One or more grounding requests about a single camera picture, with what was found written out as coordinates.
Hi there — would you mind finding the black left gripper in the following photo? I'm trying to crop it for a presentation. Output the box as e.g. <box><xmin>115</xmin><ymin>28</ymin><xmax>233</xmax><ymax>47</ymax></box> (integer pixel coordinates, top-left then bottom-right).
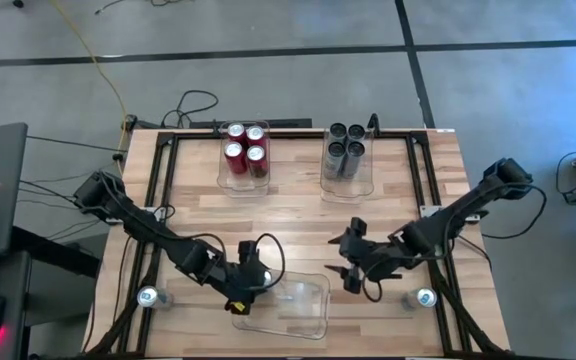
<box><xmin>220</xmin><ymin>241</ymin><xmax>275</xmax><ymax>316</ymax></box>

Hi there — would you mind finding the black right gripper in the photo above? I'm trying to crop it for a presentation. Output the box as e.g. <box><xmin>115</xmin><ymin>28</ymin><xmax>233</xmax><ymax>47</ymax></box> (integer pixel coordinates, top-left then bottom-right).
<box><xmin>327</xmin><ymin>218</ymin><xmax>399</xmax><ymax>295</ymax></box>

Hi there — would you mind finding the clear plastic wide bin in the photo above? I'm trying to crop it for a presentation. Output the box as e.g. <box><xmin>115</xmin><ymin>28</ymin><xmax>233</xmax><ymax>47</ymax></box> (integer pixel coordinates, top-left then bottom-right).
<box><xmin>231</xmin><ymin>269</ymin><xmax>332</xmax><ymax>342</ymax></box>

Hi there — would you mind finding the clear plastic narrow bin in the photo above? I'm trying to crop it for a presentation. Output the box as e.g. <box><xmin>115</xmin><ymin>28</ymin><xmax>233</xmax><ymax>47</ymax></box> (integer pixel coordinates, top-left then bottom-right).
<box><xmin>216</xmin><ymin>119</ymin><xmax>272</xmax><ymax>197</ymax></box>
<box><xmin>319</xmin><ymin>125</ymin><xmax>375</xmax><ymax>204</ymax></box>

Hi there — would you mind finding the grey dark-top slim can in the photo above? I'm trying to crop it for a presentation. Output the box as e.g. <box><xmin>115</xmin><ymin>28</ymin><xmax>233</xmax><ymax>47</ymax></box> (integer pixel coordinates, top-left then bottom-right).
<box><xmin>321</xmin><ymin>140</ymin><xmax>348</xmax><ymax>180</ymax></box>
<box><xmin>340</xmin><ymin>141</ymin><xmax>367</xmax><ymax>180</ymax></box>
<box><xmin>328</xmin><ymin>122</ymin><xmax>349</xmax><ymax>146</ymax></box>
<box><xmin>346</xmin><ymin>123</ymin><xmax>367</xmax><ymax>147</ymax></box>

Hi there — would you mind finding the red Coke Zero can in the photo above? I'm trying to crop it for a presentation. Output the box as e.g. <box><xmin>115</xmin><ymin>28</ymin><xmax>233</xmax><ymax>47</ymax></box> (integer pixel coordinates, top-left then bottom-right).
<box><xmin>245</xmin><ymin>124</ymin><xmax>268</xmax><ymax>150</ymax></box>
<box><xmin>226</xmin><ymin>122</ymin><xmax>248</xmax><ymax>146</ymax></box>
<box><xmin>245</xmin><ymin>144</ymin><xmax>271</xmax><ymax>180</ymax></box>
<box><xmin>222</xmin><ymin>140</ymin><xmax>249</xmax><ymax>176</ymax></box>

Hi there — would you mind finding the black power strip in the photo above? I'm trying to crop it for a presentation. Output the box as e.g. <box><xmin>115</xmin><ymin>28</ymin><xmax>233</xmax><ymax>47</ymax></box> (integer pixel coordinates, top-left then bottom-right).
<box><xmin>190</xmin><ymin>117</ymin><xmax>314</xmax><ymax>130</ymax></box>

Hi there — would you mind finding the black desk leg bar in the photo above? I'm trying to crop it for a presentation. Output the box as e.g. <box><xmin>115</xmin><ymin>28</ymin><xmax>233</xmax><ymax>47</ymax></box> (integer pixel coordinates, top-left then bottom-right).
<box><xmin>10</xmin><ymin>224</ymin><xmax>103</xmax><ymax>279</ymax></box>

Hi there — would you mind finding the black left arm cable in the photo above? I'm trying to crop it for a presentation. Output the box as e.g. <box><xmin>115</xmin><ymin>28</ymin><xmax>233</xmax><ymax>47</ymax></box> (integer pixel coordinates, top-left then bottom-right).
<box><xmin>187</xmin><ymin>232</ymin><xmax>287</xmax><ymax>291</ymax></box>

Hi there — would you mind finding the black aluminium table frame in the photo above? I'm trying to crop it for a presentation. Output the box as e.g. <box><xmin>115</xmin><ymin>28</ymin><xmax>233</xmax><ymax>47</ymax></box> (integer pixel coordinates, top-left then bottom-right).
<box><xmin>81</xmin><ymin>128</ymin><xmax>512</xmax><ymax>360</ymax></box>

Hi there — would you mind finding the black looped floor cable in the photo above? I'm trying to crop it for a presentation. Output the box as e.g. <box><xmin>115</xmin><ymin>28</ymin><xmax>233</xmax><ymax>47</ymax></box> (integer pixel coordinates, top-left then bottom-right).
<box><xmin>160</xmin><ymin>89</ymin><xmax>220</xmax><ymax>130</ymax></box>

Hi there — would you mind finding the thin black cable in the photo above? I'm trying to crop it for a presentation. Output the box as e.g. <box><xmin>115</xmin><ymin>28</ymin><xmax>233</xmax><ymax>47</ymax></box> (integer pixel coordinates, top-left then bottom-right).
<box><xmin>25</xmin><ymin>134</ymin><xmax>129</xmax><ymax>153</ymax></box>

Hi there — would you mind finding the yellow floor cable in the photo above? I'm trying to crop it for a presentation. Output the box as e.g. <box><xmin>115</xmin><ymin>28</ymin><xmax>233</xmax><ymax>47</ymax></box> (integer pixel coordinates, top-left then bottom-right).
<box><xmin>49</xmin><ymin>0</ymin><xmax>130</xmax><ymax>179</ymax></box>

